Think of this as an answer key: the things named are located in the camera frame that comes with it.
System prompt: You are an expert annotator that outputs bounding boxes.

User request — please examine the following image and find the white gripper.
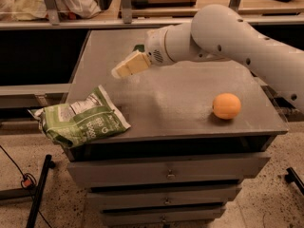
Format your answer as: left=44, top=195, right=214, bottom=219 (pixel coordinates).
left=111, top=26, right=174, bottom=79

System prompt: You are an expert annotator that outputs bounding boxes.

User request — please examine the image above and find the green and yellow sponge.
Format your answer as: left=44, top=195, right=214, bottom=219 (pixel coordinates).
left=133, top=45, right=144, bottom=52

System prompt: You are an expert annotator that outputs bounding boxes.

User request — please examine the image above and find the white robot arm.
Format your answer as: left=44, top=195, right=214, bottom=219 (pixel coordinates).
left=112, top=5, right=304, bottom=111

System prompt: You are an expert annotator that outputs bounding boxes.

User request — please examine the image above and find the green snack bag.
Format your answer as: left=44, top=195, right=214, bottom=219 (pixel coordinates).
left=29, top=85, right=131, bottom=148

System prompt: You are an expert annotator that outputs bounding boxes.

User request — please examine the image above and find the white cloth pile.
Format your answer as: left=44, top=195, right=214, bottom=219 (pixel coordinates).
left=0, top=0, right=101, bottom=21

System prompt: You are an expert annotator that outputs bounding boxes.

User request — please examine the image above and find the grey metal drawer cabinet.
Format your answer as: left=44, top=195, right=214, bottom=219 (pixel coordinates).
left=67, top=29, right=288, bottom=228

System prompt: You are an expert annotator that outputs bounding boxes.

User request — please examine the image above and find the orange fruit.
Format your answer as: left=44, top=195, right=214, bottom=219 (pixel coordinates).
left=212, top=93, right=241, bottom=120

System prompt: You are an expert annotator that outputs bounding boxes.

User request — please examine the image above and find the black metal stand leg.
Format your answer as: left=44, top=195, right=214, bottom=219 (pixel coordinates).
left=0, top=154, right=56, bottom=228

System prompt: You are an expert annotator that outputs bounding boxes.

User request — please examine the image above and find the black stand foot right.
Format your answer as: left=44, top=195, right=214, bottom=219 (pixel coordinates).
left=285, top=167, right=304, bottom=195

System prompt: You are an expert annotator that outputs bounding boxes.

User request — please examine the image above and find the grey metal shelf rail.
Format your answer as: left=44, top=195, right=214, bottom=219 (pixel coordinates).
left=0, top=0, right=304, bottom=30

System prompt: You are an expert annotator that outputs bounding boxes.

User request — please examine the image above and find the black cable with red clip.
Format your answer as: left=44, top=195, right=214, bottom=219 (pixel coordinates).
left=0, top=144, right=53, bottom=228

